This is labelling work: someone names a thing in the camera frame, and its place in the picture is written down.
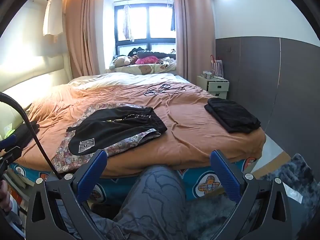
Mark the cream nightstand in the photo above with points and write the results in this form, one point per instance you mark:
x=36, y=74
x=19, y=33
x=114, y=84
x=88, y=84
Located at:
x=212, y=87

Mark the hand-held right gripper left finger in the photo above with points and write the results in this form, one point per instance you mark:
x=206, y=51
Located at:
x=92, y=172

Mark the black clothes pile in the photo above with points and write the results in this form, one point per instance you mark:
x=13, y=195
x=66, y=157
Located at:
x=155, y=54

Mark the pink cloth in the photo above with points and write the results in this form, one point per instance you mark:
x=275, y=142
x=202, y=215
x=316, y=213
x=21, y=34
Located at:
x=147, y=60

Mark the dark folded cloth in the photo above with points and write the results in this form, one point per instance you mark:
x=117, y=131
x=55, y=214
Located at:
x=27, y=130

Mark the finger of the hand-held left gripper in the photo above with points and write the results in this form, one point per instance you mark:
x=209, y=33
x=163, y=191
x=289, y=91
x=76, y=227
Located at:
x=7, y=141
x=12, y=155

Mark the cream padded headboard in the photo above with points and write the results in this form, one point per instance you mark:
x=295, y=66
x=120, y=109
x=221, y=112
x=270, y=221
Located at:
x=37, y=65

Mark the flat brown cardboard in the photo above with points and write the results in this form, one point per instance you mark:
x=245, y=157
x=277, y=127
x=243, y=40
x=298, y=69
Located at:
x=272, y=162

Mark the white plastic sheet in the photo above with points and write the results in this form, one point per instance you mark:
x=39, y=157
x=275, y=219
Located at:
x=292, y=195

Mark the black pants with white print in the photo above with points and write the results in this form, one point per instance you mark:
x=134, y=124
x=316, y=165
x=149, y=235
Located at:
x=112, y=130

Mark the person's left hand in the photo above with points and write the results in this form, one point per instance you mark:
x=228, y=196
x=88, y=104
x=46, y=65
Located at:
x=3, y=197

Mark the orange blanket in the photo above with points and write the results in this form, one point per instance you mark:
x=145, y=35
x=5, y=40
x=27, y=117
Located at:
x=187, y=130

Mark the plain black pants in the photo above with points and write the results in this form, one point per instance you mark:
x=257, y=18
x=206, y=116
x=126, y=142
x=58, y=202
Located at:
x=232, y=115

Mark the small black device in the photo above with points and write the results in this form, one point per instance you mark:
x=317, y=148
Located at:
x=165, y=86
x=150, y=93

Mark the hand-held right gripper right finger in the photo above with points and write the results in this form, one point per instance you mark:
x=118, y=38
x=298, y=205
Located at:
x=225, y=175

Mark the hanging white shirt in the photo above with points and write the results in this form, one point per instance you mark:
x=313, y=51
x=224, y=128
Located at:
x=52, y=12

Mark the pink curtain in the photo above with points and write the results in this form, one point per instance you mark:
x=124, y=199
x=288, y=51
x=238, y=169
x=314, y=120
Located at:
x=82, y=30
x=195, y=42

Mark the white power strip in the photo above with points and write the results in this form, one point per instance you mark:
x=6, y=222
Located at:
x=221, y=79

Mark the bear print pants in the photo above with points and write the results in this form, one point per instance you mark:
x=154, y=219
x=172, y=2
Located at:
x=62, y=160

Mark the hanging dark garment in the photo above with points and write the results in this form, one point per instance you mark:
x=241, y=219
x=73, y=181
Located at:
x=173, y=17

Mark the beige plush bear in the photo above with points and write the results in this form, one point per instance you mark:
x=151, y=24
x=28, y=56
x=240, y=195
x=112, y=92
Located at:
x=120, y=61

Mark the grey shaggy rug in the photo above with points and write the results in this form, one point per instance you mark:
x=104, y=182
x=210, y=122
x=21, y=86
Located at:
x=295, y=172

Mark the small box of items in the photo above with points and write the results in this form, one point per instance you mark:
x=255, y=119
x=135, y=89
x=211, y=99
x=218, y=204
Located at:
x=207, y=75

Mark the white and brown plush toy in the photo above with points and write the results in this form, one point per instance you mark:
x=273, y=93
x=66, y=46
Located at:
x=167, y=62

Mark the person's leg in grey pants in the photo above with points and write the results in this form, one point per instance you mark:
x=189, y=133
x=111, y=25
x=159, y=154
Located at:
x=155, y=200

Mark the black framed window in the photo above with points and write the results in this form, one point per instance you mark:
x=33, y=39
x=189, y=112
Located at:
x=137, y=22

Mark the green tissue pack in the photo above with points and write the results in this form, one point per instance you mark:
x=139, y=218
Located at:
x=9, y=132

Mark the white duvet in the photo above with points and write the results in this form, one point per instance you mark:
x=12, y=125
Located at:
x=120, y=80

